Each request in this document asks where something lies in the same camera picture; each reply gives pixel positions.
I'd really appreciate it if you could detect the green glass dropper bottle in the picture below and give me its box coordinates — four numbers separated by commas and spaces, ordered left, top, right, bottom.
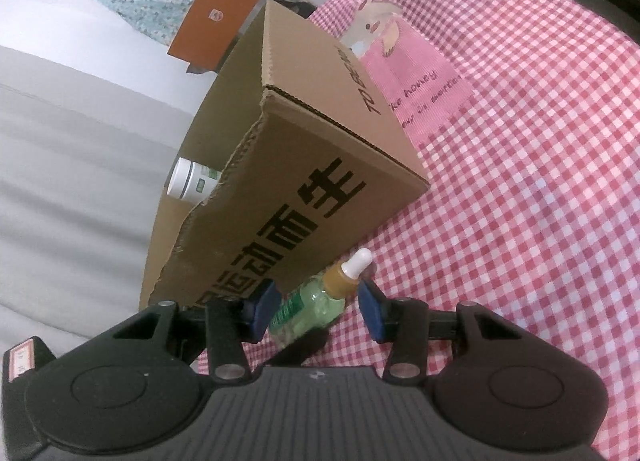
269, 247, 373, 348

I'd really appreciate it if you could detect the white plastic supplement bottle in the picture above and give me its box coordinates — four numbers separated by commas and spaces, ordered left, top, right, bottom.
166, 158, 221, 206

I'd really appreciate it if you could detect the pink checkered tablecloth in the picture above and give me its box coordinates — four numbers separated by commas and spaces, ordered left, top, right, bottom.
196, 0, 640, 461

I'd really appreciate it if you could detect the brown cardboard box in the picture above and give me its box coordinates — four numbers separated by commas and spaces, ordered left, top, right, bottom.
140, 1, 428, 306

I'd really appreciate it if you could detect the pink cartoon cloth patch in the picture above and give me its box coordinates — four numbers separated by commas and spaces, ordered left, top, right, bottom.
341, 0, 473, 147

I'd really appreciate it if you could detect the black device with label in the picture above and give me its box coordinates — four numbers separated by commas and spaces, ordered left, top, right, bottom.
2, 337, 55, 460

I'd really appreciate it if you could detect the grey white sofa cushion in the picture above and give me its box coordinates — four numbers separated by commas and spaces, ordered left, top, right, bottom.
1, 0, 213, 351

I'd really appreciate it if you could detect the orange Philips box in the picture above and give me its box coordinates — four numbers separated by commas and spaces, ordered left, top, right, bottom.
168, 0, 259, 71

